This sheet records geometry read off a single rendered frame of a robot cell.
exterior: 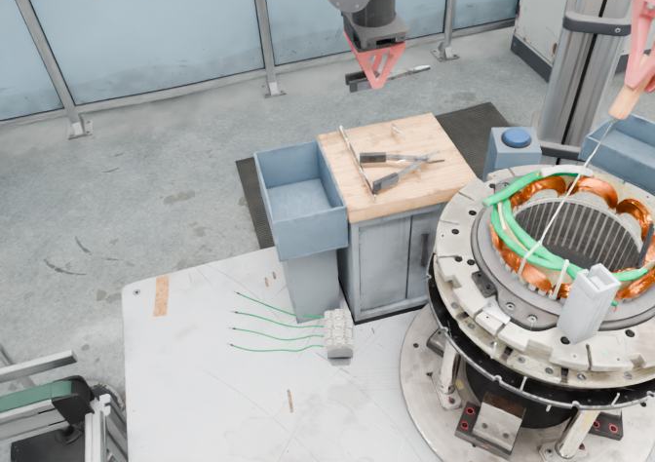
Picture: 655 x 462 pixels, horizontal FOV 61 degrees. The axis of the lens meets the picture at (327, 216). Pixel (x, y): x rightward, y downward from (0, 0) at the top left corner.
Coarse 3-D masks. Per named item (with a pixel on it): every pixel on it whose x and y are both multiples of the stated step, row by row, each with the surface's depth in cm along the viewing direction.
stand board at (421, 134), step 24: (408, 120) 94; (432, 120) 93; (336, 144) 90; (360, 144) 90; (384, 144) 89; (408, 144) 89; (432, 144) 89; (336, 168) 86; (384, 168) 85; (432, 168) 85; (456, 168) 84; (360, 192) 82; (384, 192) 81; (408, 192) 81; (432, 192) 81; (456, 192) 82; (360, 216) 80
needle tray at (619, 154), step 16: (624, 128) 94; (640, 128) 91; (592, 144) 88; (608, 144) 92; (624, 144) 92; (640, 144) 92; (592, 160) 89; (608, 160) 87; (624, 160) 85; (640, 160) 89; (624, 176) 86; (640, 176) 84
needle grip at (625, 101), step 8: (648, 56) 51; (640, 64) 51; (648, 80) 52; (624, 88) 53; (640, 88) 52; (624, 96) 53; (632, 96) 52; (616, 104) 53; (624, 104) 53; (632, 104) 53; (616, 112) 54; (624, 112) 53
